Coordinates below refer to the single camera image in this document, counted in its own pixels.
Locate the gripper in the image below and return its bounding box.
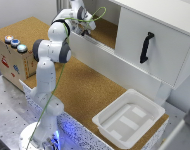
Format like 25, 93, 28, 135
72, 17, 96, 34

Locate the white cabinet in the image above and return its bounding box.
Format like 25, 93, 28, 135
56, 0, 190, 108

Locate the wooden drawer box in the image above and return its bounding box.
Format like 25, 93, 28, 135
0, 16, 58, 92

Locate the green button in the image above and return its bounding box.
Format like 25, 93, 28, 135
16, 43, 29, 54

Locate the blue button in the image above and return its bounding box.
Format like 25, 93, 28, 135
10, 38, 21, 48

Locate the red button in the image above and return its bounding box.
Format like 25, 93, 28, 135
4, 35, 14, 45

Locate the white sliding door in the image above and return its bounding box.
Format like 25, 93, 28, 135
113, 6, 190, 90

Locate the white plastic box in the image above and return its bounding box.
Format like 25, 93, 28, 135
91, 88, 167, 150

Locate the black door handle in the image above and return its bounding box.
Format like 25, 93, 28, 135
139, 31, 155, 65

